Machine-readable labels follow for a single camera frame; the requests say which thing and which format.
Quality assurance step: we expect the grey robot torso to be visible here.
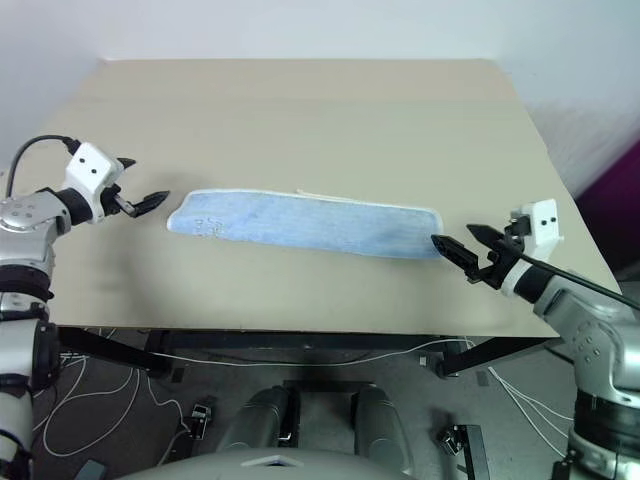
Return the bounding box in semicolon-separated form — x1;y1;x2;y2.
112;447;416;480

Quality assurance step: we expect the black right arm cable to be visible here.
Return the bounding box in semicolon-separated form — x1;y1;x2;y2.
517;253;640;314

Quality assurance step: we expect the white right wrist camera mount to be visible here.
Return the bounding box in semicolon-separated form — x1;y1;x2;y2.
501;198;567;300

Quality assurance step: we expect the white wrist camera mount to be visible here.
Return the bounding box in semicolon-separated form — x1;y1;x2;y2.
501;198;567;300
64;141;126;224

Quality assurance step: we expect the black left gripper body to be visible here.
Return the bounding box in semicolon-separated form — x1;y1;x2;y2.
96;182;125;220

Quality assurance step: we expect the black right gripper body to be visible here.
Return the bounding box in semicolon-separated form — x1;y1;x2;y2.
471;211;532;292

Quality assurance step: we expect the light blue towel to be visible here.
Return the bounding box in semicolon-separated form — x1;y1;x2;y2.
166;187;445;262

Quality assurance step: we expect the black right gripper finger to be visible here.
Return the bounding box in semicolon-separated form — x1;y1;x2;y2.
430;233;484;282
465;223;507;250

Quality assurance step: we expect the black metal table frame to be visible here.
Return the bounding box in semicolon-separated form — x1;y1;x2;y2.
56;326;552;383

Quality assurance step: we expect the purple object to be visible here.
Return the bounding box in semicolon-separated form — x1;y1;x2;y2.
574;145;640;284

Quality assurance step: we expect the thin white floor cable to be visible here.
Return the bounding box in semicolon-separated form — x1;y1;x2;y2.
487;365;576;459
147;337;476;367
29;327;194;457

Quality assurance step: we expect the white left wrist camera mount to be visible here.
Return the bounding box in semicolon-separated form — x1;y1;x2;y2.
64;141;126;224

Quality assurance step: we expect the black table foot bar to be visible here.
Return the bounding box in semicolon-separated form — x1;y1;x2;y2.
452;423;489;480

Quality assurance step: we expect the black table caster wheel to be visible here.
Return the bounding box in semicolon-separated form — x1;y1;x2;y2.
436;424;464;457
189;395;217;441

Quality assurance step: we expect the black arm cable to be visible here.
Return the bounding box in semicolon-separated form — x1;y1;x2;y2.
5;134;81;199
517;253;640;314

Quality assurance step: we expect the dark grey rounded shape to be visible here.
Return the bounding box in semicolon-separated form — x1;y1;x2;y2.
215;385;294;454
352;385;417;475

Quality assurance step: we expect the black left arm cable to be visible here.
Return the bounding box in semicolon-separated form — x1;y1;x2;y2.
5;134;81;199

